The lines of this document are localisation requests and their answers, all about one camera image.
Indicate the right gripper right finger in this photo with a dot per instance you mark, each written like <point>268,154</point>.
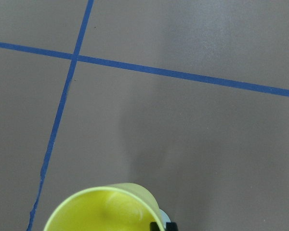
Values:
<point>171,226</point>

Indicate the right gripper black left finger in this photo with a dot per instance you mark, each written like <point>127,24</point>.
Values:
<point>154,226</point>

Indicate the yellow plastic cup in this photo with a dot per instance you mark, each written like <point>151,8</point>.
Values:
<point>116,207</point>

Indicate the pale green plastic cup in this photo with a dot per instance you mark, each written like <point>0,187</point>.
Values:
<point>165,217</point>

